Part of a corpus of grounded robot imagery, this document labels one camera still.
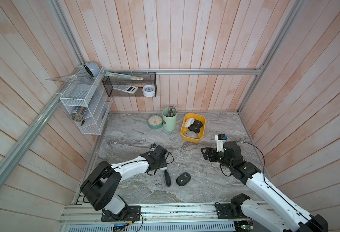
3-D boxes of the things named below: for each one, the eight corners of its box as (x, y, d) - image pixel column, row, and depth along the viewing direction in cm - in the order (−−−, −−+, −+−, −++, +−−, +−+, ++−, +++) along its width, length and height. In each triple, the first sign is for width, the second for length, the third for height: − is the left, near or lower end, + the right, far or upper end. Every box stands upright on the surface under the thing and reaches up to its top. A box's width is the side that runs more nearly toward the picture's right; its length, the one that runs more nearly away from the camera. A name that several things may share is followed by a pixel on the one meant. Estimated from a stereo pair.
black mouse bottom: (174, 181, 86) (175, 180, 83) (184, 171, 90) (184, 169, 87) (182, 188, 83) (182, 187, 81) (191, 178, 87) (192, 176, 85)
